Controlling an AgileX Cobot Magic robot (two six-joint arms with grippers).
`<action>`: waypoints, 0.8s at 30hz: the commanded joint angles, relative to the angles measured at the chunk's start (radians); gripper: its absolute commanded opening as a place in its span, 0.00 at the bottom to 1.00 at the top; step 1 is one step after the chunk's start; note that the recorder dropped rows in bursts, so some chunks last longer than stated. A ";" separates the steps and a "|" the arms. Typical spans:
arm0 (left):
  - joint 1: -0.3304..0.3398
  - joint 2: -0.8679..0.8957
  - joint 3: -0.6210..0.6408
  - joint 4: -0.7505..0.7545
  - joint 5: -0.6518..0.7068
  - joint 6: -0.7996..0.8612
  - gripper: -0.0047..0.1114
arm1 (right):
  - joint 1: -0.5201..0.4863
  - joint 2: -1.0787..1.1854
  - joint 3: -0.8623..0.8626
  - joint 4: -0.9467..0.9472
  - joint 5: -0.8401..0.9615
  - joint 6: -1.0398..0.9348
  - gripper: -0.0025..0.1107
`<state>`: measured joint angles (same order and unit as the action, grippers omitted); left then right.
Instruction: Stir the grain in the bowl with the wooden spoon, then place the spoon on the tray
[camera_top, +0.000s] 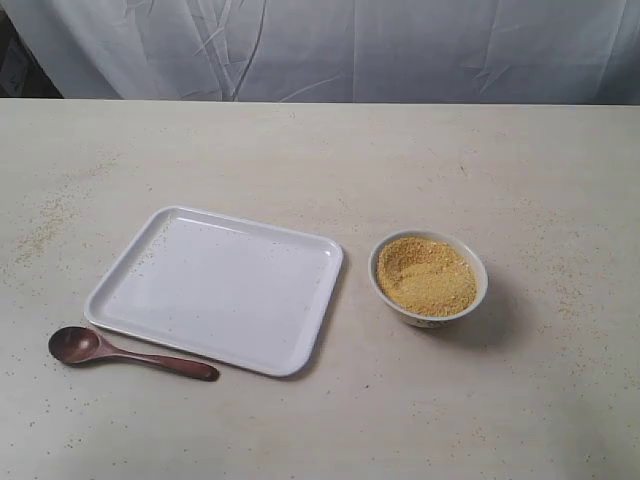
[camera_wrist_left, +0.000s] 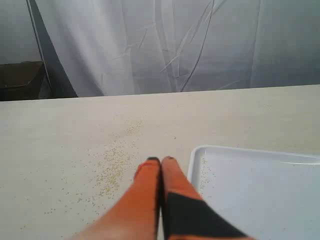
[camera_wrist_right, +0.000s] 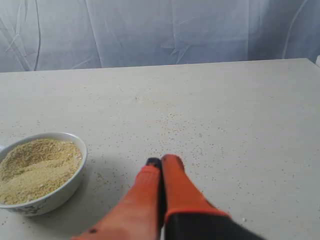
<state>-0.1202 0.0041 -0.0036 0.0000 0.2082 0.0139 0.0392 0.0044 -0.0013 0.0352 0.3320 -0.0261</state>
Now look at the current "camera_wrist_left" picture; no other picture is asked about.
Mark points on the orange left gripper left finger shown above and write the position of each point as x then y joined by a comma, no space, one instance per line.
135,216

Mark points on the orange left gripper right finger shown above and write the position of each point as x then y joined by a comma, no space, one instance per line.
185,215

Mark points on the white plastic tray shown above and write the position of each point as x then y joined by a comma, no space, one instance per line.
268,195

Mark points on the black stand pole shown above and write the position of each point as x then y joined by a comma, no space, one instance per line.
37,45

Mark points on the white backdrop curtain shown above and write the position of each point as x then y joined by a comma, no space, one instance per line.
130,47

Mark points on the brown cardboard box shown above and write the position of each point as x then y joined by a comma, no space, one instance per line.
24,81

